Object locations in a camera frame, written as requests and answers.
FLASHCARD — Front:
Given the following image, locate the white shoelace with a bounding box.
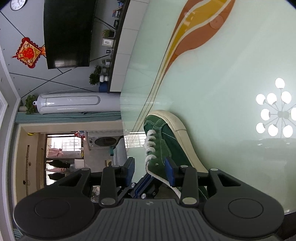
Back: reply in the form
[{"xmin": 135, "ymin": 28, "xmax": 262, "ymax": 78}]
[{"xmin": 144, "ymin": 130, "xmax": 181, "ymax": 199}]

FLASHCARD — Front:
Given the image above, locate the green canvas sneaker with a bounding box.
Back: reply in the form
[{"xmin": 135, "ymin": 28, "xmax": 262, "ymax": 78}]
[{"xmin": 142, "ymin": 109, "xmax": 209, "ymax": 202}]

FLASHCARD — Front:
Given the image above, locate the washing machine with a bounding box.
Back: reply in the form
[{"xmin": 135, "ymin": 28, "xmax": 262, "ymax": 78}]
[{"xmin": 86, "ymin": 130, "xmax": 123, "ymax": 150}]

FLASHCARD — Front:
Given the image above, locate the teal curtain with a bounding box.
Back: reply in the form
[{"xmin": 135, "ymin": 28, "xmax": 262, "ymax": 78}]
[{"xmin": 15, "ymin": 111, "xmax": 121, "ymax": 124}]

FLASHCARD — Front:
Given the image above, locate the white standing air conditioner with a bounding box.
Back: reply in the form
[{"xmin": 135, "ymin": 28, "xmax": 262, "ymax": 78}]
[{"xmin": 33, "ymin": 92, "xmax": 120, "ymax": 114}]

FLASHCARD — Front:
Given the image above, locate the potted plant in white pot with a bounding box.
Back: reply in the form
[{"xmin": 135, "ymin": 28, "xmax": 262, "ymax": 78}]
[{"xmin": 89, "ymin": 65, "xmax": 109, "ymax": 85}]

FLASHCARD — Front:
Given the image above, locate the white framed photo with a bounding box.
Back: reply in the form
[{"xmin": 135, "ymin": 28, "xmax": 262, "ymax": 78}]
[{"xmin": 102, "ymin": 38, "xmax": 114, "ymax": 47}]

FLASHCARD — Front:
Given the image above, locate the red Chinese knot decoration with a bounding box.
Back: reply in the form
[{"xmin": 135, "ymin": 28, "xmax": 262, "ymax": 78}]
[{"xmin": 13, "ymin": 37, "xmax": 46, "ymax": 69}]

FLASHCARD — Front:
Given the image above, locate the small green plant black pot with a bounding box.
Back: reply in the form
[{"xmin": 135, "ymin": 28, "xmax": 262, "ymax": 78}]
[{"xmin": 102, "ymin": 29, "xmax": 115, "ymax": 39}]

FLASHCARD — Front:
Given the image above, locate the white TV cabinet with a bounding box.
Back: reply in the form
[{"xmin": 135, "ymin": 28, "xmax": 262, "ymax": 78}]
[{"xmin": 107, "ymin": 1, "xmax": 149, "ymax": 93}]

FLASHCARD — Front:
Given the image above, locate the black wall television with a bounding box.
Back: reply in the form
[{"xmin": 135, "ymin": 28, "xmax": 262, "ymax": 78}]
[{"xmin": 43, "ymin": 0, "xmax": 96, "ymax": 69}]

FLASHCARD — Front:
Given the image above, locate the round wall clock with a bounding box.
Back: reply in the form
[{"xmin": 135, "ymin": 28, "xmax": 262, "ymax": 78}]
[{"xmin": 10, "ymin": 0, "xmax": 27, "ymax": 11}]

